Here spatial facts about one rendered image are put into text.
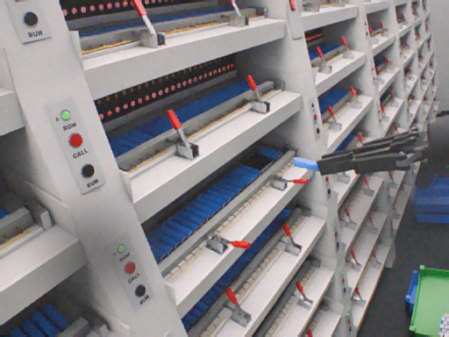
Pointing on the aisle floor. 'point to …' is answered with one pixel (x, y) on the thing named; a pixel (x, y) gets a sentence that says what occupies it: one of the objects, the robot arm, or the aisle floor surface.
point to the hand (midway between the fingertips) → (338, 161)
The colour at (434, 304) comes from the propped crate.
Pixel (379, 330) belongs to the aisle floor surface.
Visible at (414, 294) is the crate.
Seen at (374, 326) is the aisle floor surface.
